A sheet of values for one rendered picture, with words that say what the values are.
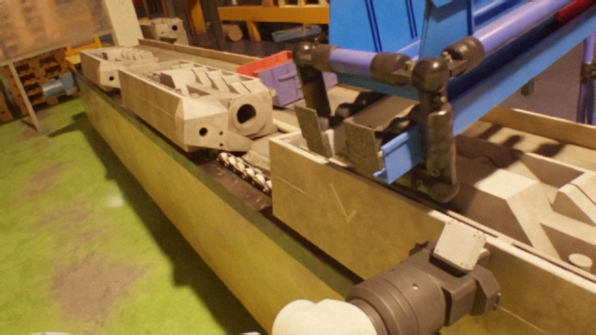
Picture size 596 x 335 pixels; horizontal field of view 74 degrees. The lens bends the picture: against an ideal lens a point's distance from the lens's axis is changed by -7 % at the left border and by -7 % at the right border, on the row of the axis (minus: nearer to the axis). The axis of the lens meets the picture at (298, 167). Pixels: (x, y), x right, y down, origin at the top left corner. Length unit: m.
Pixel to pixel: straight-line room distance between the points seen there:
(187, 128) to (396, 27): 0.90
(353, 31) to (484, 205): 0.35
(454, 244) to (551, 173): 0.44
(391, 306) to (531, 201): 0.39
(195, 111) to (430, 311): 1.11
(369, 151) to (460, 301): 0.19
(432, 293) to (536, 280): 0.16
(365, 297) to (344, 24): 0.34
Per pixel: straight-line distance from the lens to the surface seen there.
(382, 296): 0.44
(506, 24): 0.52
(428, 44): 0.46
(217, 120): 1.43
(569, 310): 0.58
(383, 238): 0.73
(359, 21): 0.60
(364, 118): 0.56
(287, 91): 1.87
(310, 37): 4.18
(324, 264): 0.93
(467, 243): 0.50
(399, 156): 0.44
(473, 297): 0.52
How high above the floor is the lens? 1.37
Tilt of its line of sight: 27 degrees down
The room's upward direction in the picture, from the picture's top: 11 degrees counter-clockwise
